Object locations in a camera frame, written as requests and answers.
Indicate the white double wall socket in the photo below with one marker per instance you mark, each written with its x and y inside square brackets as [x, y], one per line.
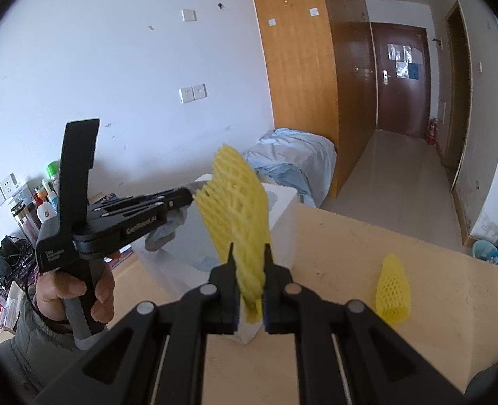
[193, 93]

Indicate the yellow foam fruit net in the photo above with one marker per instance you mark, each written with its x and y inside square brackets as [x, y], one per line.
[392, 291]
[236, 211]

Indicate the person's left hand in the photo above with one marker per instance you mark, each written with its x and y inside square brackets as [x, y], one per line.
[53, 295]

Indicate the grey sock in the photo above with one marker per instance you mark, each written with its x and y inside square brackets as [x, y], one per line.
[164, 232]

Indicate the cluster of toiletry bottles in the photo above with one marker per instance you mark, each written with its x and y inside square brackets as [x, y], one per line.
[48, 202]

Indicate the white wall switch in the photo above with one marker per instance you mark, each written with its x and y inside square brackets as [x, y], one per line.
[188, 15]

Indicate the wooden wardrobe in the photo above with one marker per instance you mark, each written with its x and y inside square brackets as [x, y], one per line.
[299, 71]

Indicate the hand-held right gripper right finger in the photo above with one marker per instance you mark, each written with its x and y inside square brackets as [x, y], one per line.
[268, 303]

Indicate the wooden side door frame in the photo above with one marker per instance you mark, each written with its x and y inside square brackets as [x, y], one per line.
[457, 93]

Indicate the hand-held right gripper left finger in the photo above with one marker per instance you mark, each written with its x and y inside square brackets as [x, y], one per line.
[233, 303]

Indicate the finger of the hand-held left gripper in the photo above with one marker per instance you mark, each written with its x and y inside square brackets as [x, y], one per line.
[164, 211]
[177, 196]

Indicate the white wall socket pair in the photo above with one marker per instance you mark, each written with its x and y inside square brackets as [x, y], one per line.
[3, 190]

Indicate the red fire extinguisher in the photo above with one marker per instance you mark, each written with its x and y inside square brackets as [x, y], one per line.
[432, 131]

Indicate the dark brown door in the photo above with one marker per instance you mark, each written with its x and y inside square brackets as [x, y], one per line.
[401, 93]

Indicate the bed with pale sheet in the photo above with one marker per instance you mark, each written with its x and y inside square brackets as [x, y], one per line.
[299, 156]

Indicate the person's left forearm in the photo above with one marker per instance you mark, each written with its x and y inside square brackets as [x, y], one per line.
[34, 354]

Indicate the white foam box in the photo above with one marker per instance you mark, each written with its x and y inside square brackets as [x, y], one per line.
[282, 219]

